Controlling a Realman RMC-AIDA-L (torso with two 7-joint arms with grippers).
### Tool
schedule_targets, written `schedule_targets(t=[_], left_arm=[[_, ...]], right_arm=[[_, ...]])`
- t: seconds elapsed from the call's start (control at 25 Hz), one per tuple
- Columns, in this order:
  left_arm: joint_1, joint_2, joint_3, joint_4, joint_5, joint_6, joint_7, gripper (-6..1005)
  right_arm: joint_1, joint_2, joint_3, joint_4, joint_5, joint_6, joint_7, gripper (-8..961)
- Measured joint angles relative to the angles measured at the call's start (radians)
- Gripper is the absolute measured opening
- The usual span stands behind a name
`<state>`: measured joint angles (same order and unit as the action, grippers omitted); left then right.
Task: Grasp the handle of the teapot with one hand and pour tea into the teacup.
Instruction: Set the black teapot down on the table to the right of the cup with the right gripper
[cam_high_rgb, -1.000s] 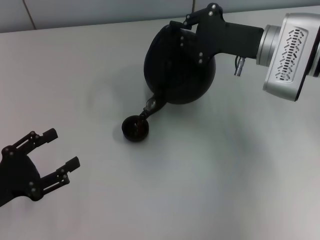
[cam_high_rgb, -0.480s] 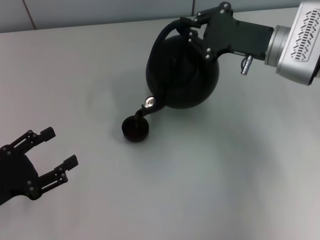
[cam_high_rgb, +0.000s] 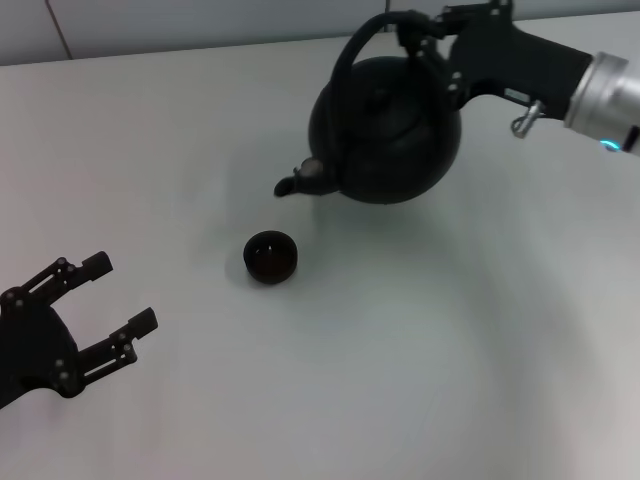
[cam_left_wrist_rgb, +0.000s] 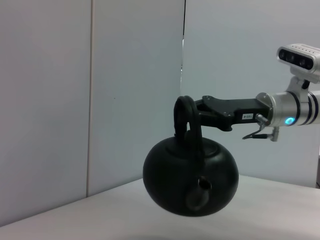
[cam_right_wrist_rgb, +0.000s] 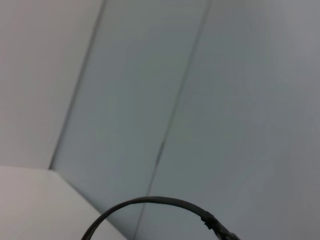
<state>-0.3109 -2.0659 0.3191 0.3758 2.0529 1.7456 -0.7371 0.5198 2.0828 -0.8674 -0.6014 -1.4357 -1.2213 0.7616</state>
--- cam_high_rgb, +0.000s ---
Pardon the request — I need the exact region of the small dark brown teacup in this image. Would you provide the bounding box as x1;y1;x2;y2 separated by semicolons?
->
242;229;300;287

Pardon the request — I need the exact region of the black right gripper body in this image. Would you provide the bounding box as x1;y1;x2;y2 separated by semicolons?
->
448;0;594;122

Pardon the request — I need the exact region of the gripper cable with metal plug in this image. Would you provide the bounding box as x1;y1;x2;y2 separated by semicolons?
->
509;99;546;140

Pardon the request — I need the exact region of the black round teapot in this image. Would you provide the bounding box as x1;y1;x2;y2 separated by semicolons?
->
273;10;463;207

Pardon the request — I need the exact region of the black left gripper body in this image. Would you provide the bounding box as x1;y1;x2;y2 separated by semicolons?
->
0;286;84;409

